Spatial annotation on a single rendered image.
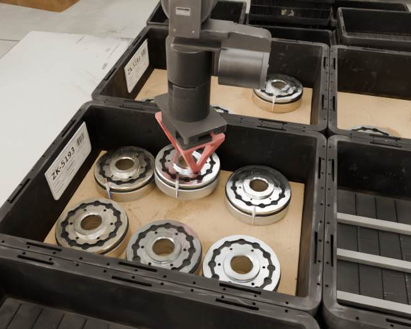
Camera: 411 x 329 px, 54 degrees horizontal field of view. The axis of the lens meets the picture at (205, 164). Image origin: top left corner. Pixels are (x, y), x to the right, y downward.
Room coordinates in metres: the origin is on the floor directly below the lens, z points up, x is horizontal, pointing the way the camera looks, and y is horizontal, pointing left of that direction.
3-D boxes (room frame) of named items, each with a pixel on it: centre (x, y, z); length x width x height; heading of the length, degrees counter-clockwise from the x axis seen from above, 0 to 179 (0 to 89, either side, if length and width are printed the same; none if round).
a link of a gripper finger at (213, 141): (0.45, 0.02, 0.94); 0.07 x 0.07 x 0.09; 29
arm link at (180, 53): (0.46, 0.01, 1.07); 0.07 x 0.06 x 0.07; 80
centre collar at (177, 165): (0.46, 0.03, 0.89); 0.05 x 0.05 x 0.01
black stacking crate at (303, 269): (0.39, 0.04, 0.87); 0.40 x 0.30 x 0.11; 77
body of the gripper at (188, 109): (0.46, 0.02, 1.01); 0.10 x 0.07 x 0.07; 29
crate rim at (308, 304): (0.39, 0.04, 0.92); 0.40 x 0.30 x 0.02; 77
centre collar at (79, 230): (0.36, 0.16, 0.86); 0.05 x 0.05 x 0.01
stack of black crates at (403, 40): (1.61, -0.76, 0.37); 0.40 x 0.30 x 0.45; 81
